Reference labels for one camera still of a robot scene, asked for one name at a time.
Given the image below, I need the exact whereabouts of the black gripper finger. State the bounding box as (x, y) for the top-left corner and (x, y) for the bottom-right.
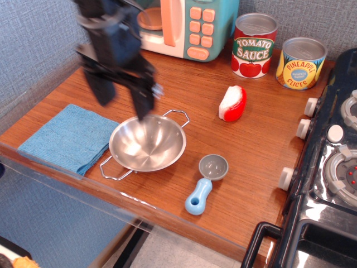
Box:
(84, 70), (115, 106)
(129, 85), (155, 121)

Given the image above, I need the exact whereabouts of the white stove knob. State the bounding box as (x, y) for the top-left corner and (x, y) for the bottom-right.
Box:
(304, 98), (319, 118)
(296, 119), (311, 140)
(278, 167), (295, 192)

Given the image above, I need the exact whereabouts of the folded blue cloth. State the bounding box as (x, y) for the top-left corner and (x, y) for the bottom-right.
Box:
(18, 104), (119, 176)

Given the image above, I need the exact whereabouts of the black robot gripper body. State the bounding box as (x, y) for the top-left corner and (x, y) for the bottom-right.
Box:
(76, 44), (163, 98)

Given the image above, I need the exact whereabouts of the teal toy microwave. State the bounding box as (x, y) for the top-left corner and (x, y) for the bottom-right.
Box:
(137, 1), (239, 62)

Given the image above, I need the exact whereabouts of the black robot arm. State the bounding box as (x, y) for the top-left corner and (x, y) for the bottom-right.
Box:
(75, 1), (162, 121)

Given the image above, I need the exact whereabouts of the red and white toy food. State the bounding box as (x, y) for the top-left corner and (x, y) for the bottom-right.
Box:
(219, 85), (247, 122)

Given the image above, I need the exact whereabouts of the orange fuzzy object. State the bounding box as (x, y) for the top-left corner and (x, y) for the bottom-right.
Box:
(12, 256), (40, 268)

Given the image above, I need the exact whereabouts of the steel bowl with handles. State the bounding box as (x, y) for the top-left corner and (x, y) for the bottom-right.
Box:
(99, 109), (190, 181)

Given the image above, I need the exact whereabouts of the black toy stove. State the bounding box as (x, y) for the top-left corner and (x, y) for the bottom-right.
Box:
(242, 49), (356, 267)

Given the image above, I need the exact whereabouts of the blue and grey toy spoon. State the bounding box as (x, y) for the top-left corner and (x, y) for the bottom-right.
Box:
(185, 154), (229, 216)

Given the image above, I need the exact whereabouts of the pineapple slices can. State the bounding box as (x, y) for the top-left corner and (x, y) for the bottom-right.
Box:
(276, 37), (327, 90)

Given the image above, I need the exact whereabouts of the tomato sauce can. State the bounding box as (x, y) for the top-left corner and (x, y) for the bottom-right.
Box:
(231, 13), (278, 79)

